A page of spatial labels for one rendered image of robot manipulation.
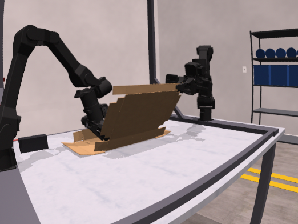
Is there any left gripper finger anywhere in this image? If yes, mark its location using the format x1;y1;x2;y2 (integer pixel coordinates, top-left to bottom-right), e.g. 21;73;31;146
177;76;184;83
176;78;195;95

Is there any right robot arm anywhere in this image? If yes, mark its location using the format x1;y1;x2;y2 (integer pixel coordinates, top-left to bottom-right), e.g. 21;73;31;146
0;25;112;172

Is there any black metal overhead frame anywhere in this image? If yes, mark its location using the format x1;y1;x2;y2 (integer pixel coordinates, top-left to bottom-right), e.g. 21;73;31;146
0;0;185;118

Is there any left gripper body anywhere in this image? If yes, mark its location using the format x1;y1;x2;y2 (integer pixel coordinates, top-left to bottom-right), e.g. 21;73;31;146
166;74;212;99

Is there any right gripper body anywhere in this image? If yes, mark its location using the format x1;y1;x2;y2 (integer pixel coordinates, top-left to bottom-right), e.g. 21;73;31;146
81;102;104;132

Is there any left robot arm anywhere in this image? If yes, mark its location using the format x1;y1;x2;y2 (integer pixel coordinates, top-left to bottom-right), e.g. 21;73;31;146
184;45;215;122

